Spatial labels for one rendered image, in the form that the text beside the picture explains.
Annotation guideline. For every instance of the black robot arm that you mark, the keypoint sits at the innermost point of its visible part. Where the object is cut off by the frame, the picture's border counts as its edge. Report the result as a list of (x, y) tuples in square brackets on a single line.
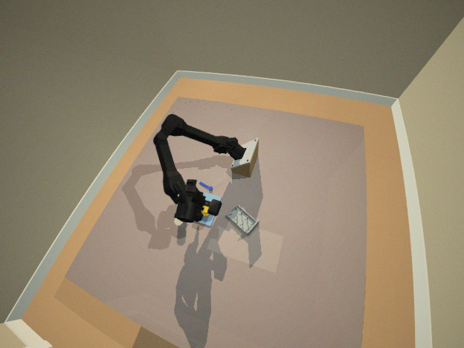
[(173, 182)]

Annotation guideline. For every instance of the light blue flat mat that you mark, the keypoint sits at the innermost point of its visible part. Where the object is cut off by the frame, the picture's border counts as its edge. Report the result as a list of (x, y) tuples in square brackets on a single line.
[(207, 220)]

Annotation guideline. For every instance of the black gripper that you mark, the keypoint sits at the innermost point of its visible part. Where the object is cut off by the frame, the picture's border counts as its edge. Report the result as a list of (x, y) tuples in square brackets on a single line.
[(214, 205)]

